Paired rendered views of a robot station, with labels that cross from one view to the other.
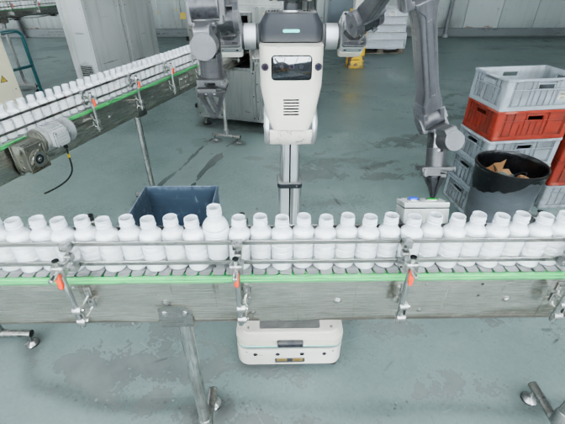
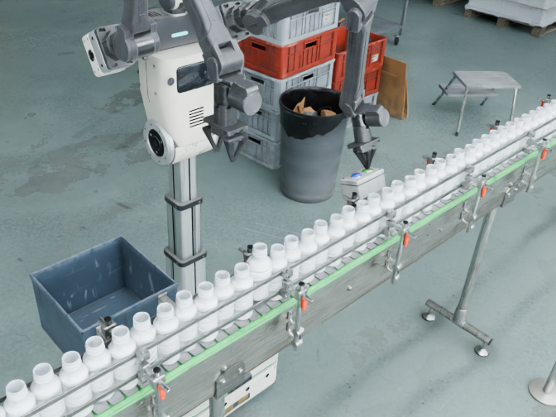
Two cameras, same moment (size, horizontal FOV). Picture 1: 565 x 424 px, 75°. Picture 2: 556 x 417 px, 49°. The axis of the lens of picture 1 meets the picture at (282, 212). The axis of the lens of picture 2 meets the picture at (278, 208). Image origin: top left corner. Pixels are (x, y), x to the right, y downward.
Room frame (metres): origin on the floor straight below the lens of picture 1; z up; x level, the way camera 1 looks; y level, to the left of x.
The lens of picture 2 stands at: (-0.12, 1.04, 2.16)
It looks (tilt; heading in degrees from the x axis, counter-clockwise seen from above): 34 degrees down; 316
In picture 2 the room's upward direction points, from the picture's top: 4 degrees clockwise
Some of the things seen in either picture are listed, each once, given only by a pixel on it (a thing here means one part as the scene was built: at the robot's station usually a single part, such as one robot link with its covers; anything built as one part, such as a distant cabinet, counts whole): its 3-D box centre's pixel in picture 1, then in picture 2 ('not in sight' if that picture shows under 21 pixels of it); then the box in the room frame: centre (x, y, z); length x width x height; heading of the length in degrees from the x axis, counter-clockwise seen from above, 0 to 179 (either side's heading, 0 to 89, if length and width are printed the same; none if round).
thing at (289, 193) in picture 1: (288, 215); (184, 239); (1.47, -0.03, 0.74); 0.11 x 0.11 x 0.40; 1
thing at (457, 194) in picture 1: (488, 191); (281, 134); (2.79, -1.80, 0.11); 0.61 x 0.41 x 0.22; 97
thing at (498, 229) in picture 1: (493, 240); (427, 187); (0.82, -0.59, 1.08); 0.06 x 0.06 x 0.17
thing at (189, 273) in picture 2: not in sight; (186, 289); (1.47, -0.03, 0.49); 0.13 x 0.13 x 0.40; 1
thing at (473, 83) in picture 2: not in sight; (475, 96); (2.21, -3.42, 0.21); 0.61 x 0.47 x 0.41; 144
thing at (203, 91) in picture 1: (213, 98); (229, 142); (0.95, 0.18, 1.44); 0.07 x 0.07 x 0.09; 1
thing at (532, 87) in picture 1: (524, 87); (289, 11); (2.79, -1.79, 1.00); 0.61 x 0.41 x 0.22; 98
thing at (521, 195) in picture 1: (497, 204); (311, 146); (2.25, -1.54, 0.32); 0.45 x 0.45 x 0.64
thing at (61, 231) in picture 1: (66, 244); (123, 357); (0.80, 0.59, 1.08); 0.06 x 0.06 x 0.17
